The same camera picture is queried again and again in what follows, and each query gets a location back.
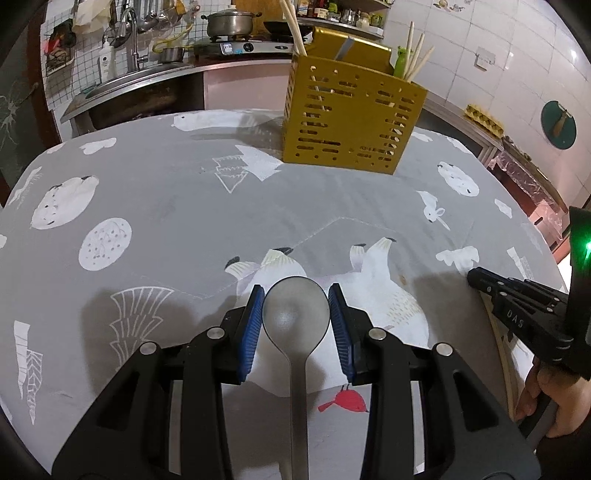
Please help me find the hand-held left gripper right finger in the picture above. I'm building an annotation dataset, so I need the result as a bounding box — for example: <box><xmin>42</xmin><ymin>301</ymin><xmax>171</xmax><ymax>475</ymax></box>
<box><xmin>327</xmin><ymin>282</ymin><xmax>541</xmax><ymax>480</ymax></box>

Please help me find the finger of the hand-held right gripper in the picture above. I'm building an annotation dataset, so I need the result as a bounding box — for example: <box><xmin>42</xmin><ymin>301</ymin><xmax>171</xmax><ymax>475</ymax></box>
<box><xmin>466</xmin><ymin>267</ymin><xmax>571</xmax><ymax>325</ymax></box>

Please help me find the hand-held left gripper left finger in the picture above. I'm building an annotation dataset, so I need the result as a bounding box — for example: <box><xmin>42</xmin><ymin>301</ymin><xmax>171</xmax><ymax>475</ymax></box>
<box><xmin>52</xmin><ymin>284</ymin><xmax>267</xmax><ymax>480</ymax></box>

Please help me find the metal spoon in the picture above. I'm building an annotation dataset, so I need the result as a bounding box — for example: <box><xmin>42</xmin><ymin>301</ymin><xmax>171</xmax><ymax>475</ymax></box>
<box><xmin>262</xmin><ymin>275</ymin><xmax>331</xmax><ymax>480</ymax></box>

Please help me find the yellow perforated utensil holder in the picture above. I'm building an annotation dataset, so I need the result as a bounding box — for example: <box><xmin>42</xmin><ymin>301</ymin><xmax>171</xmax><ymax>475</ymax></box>
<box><xmin>282</xmin><ymin>26</ymin><xmax>428</xmax><ymax>175</ymax></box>

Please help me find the wooden chopstick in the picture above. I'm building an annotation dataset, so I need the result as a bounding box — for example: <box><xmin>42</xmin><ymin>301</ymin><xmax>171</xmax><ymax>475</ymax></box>
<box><xmin>412</xmin><ymin>45</ymin><xmax>436</xmax><ymax>83</ymax></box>
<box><xmin>286</xmin><ymin>0</ymin><xmax>309</xmax><ymax>56</ymax></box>
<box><xmin>405</xmin><ymin>21</ymin><xmax>415</xmax><ymax>79</ymax></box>
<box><xmin>279</xmin><ymin>0</ymin><xmax>305</xmax><ymax>56</ymax></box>
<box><xmin>407</xmin><ymin>32</ymin><xmax>426</xmax><ymax>80</ymax></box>

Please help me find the person's right hand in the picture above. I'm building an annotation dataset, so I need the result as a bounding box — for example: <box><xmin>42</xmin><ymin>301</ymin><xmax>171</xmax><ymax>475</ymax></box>
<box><xmin>516</xmin><ymin>360</ymin><xmax>591</xmax><ymax>440</ymax></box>

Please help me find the plastic covered marble counter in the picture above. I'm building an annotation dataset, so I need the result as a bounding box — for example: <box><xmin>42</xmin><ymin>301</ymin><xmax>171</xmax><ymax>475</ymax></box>
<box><xmin>488</xmin><ymin>138</ymin><xmax>570</xmax><ymax>224</ymax></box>

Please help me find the grey printed tablecloth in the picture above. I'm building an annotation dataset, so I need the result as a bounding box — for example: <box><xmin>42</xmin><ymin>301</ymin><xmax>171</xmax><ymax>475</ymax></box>
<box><xmin>0</xmin><ymin>108</ymin><xmax>572</xmax><ymax>480</ymax></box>

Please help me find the yellow egg carton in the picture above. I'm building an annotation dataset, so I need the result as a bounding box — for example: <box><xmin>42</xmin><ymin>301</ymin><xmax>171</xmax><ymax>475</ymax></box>
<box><xmin>464</xmin><ymin>103</ymin><xmax>507</xmax><ymax>137</ymax></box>

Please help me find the round green board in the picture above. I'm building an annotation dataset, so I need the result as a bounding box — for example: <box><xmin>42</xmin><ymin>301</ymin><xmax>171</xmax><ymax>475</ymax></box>
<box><xmin>540</xmin><ymin>100</ymin><xmax>577</xmax><ymax>150</ymax></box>

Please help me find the green frog-shaped bottle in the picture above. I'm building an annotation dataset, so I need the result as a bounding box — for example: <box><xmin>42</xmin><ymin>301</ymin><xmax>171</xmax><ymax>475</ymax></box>
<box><xmin>392</xmin><ymin>45</ymin><xmax>412</xmax><ymax>78</ymax></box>

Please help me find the steel sink counter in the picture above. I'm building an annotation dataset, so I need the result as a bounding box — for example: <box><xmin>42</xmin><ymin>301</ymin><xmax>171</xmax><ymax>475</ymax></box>
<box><xmin>61</xmin><ymin>61</ymin><xmax>206</xmax><ymax>132</ymax></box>

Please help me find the gas stove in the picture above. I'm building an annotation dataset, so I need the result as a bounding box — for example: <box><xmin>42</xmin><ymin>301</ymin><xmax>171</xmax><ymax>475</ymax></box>
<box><xmin>193</xmin><ymin>37</ymin><xmax>297</xmax><ymax>58</ymax></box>

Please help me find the small steel saucepan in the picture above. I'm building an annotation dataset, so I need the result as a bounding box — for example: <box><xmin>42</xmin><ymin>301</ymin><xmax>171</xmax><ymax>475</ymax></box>
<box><xmin>156</xmin><ymin>45</ymin><xmax>186</xmax><ymax>64</ymax></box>

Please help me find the white soap bottle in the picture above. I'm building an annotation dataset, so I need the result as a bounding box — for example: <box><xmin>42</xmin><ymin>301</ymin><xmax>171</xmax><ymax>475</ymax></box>
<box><xmin>99</xmin><ymin>37</ymin><xmax>116</xmax><ymax>85</ymax></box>

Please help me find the steel cooking pot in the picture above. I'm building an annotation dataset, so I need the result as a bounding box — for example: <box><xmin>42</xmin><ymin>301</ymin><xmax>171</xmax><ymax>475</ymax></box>
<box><xmin>201</xmin><ymin>9</ymin><xmax>262</xmax><ymax>39</ymax></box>

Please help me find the steel faucet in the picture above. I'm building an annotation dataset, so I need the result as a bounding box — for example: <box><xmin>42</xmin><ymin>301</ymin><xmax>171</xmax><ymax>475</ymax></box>
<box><xmin>120</xmin><ymin>8</ymin><xmax>141</xmax><ymax>73</ymax></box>

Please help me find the shelf of condiment bottles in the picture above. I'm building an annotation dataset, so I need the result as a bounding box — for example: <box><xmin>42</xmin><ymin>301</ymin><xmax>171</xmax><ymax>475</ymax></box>
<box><xmin>295</xmin><ymin>0</ymin><xmax>395</xmax><ymax>29</ymax></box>

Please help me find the white hanging plastic bag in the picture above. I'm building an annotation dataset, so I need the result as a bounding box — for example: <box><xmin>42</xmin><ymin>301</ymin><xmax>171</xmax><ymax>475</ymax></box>
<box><xmin>73</xmin><ymin>0</ymin><xmax>112</xmax><ymax>36</ymax></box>

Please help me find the white wall socket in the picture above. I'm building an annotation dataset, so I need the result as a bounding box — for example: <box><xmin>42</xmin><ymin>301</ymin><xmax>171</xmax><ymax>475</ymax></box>
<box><xmin>475</xmin><ymin>45</ymin><xmax>498</xmax><ymax>71</ymax></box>

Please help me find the white wire wall grid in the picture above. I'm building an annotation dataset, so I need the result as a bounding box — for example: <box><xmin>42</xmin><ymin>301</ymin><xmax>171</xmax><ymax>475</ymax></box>
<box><xmin>41</xmin><ymin>0</ymin><xmax>204</xmax><ymax>109</ymax></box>

